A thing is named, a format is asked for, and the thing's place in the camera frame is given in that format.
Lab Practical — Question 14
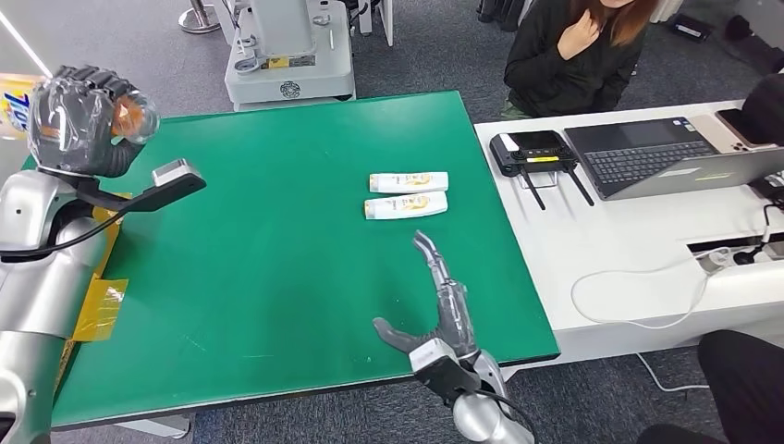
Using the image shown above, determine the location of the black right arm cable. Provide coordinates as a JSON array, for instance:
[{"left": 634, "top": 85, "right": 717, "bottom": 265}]
[{"left": 477, "top": 388, "right": 538, "bottom": 444}]

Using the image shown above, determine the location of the white board panel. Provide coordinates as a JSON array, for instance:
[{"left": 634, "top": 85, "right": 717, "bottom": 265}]
[{"left": 358, "top": 0, "right": 395, "bottom": 48}]

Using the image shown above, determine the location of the black controller with antennas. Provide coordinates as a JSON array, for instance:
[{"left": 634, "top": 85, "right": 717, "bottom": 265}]
[{"left": 488, "top": 129, "right": 595, "bottom": 212}]

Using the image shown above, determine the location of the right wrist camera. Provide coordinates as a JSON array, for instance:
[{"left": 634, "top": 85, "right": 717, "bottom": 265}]
[{"left": 409, "top": 338, "right": 484, "bottom": 407}]

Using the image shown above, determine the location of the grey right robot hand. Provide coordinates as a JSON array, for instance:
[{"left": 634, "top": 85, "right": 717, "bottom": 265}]
[{"left": 372, "top": 229, "right": 480, "bottom": 363}]

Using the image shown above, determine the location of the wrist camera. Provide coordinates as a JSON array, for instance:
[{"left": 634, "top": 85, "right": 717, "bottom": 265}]
[
  {"left": 409, "top": 338, "right": 484, "bottom": 407},
  {"left": 73, "top": 157, "right": 208, "bottom": 215}
]

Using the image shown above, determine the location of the silver laptop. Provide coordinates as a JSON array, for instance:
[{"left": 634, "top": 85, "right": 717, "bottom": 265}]
[{"left": 563, "top": 116, "right": 784, "bottom": 203}]

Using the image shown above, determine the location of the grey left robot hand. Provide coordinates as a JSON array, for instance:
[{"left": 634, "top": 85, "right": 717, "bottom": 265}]
[{"left": 27, "top": 64, "right": 148, "bottom": 180}]

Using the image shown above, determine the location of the person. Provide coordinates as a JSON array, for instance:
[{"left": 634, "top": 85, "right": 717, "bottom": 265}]
[
  {"left": 636, "top": 330, "right": 784, "bottom": 444},
  {"left": 500, "top": 0, "right": 659, "bottom": 119},
  {"left": 741, "top": 73, "right": 784, "bottom": 148}
]

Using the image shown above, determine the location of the white power adapter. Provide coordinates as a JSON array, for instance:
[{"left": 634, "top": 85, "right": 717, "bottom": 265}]
[{"left": 696, "top": 246, "right": 733, "bottom": 275}]

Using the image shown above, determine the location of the white shampoo bottle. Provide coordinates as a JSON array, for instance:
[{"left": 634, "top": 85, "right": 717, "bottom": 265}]
[
  {"left": 363, "top": 191, "right": 449, "bottom": 220},
  {"left": 369, "top": 171, "right": 450, "bottom": 195}
]

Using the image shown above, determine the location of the black plug with cable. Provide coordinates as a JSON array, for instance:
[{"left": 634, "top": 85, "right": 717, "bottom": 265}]
[{"left": 732, "top": 202, "right": 784, "bottom": 265}]

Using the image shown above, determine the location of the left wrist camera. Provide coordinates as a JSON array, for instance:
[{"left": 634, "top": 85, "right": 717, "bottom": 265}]
[{"left": 73, "top": 157, "right": 208, "bottom": 215}]

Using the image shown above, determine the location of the black bag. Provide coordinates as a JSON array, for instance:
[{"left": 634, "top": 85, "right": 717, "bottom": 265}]
[{"left": 477, "top": 0, "right": 521, "bottom": 31}]

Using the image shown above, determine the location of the black box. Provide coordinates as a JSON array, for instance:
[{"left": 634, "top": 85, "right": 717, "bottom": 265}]
[{"left": 668, "top": 13, "right": 715, "bottom": 43}]

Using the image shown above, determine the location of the white cable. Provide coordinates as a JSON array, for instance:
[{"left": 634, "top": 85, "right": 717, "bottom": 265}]
[{"left": 570, "top": 248, "right": 730, "bottom": 393}]

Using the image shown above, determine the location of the orange detergent bottle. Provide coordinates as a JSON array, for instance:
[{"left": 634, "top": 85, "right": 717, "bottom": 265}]
[{"left": 0, "top": 72, "right": 162, "bottom": 146}]

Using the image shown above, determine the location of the metal stanchion base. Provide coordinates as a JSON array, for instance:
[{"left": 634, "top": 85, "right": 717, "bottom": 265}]
[{"left": 178, "top": 0, "right": 222, "bottom": 35}]

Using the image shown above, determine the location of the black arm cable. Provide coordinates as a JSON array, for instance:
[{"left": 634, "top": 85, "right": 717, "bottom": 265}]
[
  {"left": 477, "top": 388, "right": 538, "bottom": 444},
  {"left": 0, "top": 211, "right": 124, "bottom": 260}
]

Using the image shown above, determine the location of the gold smartphone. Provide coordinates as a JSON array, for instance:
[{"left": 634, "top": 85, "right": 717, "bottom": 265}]
[{"left": 691, "top": 108, "right": 778, "bottom": 154}]

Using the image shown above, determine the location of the person's hand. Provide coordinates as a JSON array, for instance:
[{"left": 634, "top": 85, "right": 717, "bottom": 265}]
[{"left": 557, "top": 8, "right": 602, "bottom": 61}]

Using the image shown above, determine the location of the yellow tape piece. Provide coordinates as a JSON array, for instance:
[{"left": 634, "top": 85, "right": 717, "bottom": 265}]
[
  {"left": 73, "top": 278, "right": 129, "bottom": 343},
  {"left": 92, "top": 192, "right": 133, "bottom": 280}
]

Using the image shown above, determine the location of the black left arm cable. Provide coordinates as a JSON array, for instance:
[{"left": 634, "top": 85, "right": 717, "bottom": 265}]
[{"left": 0, "top": 211, "right": 124, "bottom": 260}]

